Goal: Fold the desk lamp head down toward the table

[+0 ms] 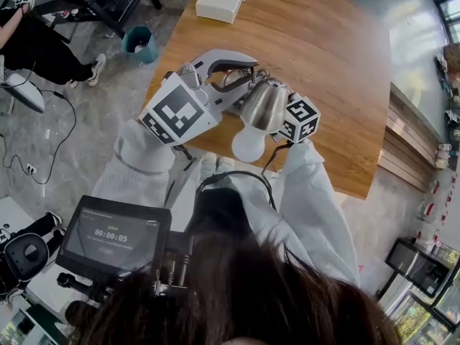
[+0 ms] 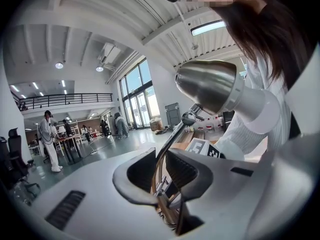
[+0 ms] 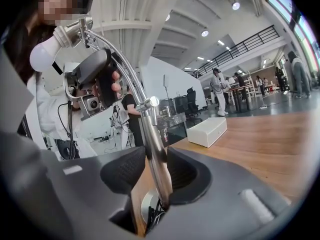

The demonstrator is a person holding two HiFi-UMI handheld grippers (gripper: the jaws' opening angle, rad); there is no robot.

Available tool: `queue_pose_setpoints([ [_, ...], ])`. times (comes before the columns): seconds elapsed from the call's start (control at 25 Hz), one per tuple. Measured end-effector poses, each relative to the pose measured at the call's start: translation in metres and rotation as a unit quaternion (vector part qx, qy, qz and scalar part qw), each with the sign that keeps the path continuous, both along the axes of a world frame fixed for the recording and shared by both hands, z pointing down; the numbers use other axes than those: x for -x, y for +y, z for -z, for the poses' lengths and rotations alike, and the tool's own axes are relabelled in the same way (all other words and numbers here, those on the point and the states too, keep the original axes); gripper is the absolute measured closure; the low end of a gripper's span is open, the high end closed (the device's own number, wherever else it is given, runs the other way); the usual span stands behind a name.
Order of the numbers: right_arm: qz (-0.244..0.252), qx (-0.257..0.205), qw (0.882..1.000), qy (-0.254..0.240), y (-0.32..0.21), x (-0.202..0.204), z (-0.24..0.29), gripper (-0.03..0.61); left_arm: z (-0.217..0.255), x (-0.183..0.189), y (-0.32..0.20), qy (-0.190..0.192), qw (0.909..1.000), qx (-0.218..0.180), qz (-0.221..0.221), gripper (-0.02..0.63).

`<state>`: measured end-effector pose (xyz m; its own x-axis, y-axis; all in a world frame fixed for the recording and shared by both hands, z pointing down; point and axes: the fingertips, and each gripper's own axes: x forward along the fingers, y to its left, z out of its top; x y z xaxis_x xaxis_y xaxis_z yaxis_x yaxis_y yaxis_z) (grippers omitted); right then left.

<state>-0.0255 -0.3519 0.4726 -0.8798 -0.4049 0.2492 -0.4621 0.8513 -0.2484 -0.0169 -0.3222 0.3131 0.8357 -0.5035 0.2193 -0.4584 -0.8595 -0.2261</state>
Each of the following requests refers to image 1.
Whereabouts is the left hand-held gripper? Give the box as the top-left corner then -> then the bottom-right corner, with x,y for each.
138,50 -> 259,146

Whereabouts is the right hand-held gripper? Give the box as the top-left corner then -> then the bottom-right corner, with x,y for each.
275,91 -> 321,145

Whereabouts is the person's left forearm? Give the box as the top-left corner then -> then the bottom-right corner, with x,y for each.
92,119 -> 178,208

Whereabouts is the person's right forearm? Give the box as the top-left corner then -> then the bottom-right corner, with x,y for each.
278,138 -> 361,288

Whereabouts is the wooden table with white legs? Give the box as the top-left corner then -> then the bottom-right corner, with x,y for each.
142,0 -> 392,201

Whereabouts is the person's right shoe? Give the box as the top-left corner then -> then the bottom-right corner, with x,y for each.
217,155 -> 235,173

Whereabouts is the teal waste bin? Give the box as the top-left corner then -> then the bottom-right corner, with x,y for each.
121,25 -> 160,65

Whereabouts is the wooden slatted bench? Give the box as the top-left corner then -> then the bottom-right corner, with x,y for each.
378,84 -> 438,194

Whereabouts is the person's torso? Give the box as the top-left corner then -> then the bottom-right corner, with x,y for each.
165,170 -> 288,251

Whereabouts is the brown bundle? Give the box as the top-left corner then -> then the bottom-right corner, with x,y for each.
443,42 -> 460,75

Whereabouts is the black framed monitor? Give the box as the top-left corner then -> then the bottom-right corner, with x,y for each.
385,238 -> 451,298

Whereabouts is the black timer screen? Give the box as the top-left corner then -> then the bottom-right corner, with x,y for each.
55,194 -> 173,277

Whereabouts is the white and grey device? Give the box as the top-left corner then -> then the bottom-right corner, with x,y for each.
0,71 -> 47,114

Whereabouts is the black and white round device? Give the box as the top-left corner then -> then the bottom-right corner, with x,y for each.
2,233 -> 50,284

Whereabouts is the black cable on person's chest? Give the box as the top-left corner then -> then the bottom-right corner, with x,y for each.
195,170 -> 278,212

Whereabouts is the black cable on floor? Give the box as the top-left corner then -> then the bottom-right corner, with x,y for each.
0,88 -> 78,186

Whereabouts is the black screen mount clamp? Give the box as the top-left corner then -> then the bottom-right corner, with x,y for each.
153,230 -> 196,297

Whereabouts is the black handle rod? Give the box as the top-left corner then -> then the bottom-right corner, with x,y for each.
56,271 -> 111,298

